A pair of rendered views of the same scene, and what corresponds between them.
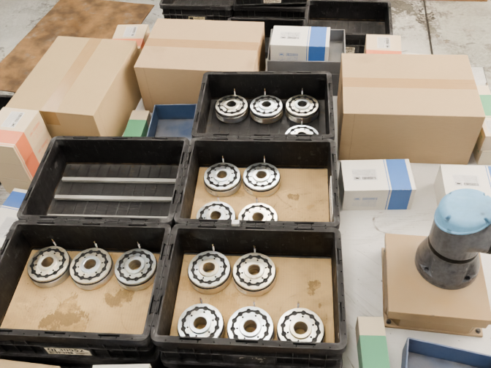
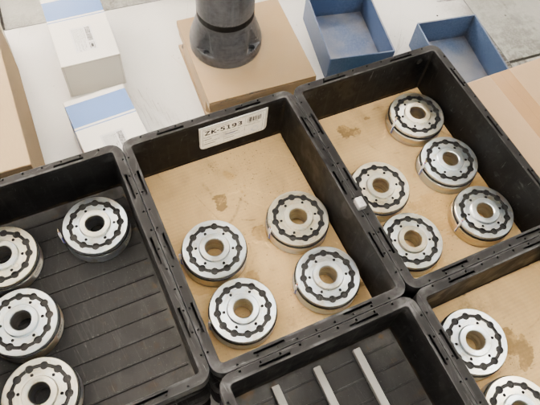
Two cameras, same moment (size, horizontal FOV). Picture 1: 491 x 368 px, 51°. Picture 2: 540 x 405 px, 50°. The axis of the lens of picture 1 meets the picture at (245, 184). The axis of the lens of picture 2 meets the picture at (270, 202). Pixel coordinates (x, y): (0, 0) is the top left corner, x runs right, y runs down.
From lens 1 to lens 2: 1.20 m
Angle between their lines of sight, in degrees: 64
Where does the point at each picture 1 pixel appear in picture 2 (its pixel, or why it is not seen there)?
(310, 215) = (243, 169)
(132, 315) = (520, 312)
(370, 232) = not seen: hidden behind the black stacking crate
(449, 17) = not seen: outside the picture
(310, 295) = (360, 130)
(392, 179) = (112, 112)
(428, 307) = (291, 45)
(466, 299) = (263, 18)
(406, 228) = (162, 109)
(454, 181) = (89, 48)
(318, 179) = (171, 182)
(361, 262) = not seen: hidden behind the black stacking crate
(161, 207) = (343, 390)
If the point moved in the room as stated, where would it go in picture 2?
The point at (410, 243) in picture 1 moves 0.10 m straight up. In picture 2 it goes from (213, 76) to (212, 40)
